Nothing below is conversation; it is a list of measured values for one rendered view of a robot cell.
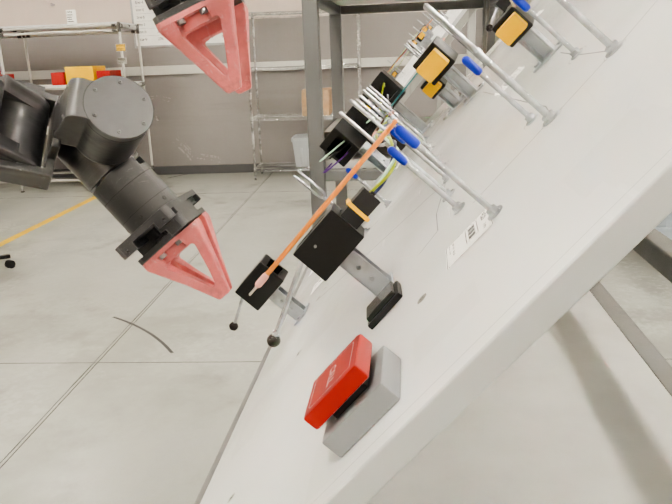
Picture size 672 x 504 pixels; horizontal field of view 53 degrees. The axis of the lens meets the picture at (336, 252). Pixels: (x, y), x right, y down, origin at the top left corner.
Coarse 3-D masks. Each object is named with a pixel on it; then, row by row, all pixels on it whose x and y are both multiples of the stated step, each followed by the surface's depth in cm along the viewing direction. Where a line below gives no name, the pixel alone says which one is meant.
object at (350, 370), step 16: (352, 352) 43; (368, 352) 43; (336, 368) 43; (352, 368) 40; (368, 368) 41; (320, 384) 44; (336, 384) 41; (352, 384) 40; (368, 384) 42; (320, 400) 41; (336, 400) 41; (352, 400) 42; (304, 416) 42; (320, 416) 41; (336, 416) 42
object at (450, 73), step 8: (440, 40) 111; (432, 48) 107; (440, 48) 107; (448, 48) 110; (424, 56) 108; (448, 56) 107; (456, 56) 110; (416, 64) 108; (448, 64) 107; (440, 72) 108; (448, 72) 112; (456, 72) 110; (448, 80) 111; (456, 80) 112; (464, 80) 110; (456, 88) 111; (464, 88) 112; (472, 88) 112; (480, 88) 110; (472, 96) 111; (464, 104) 111
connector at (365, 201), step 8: (360, 192) 62; (368, 192) 62; (352, 200) 63; (360, 200) 62; (368, 200) 62; (376, 200) 62; (344, 208) 64; (360, 208) 62; (368, 208) 62; (344, 216) 62; (352, 216) 62; (352, 224) 62; (360, 224) 62
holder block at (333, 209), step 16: (336, 208) 64; (320, 224) 62; (336, 224) 62; (304, 240) 63; (320, 240) 62; (336, 240) 62; (352, 240) 62; (304, 256) 63; (320, 256) 63; (336, 256) 63; (320, 272) 63
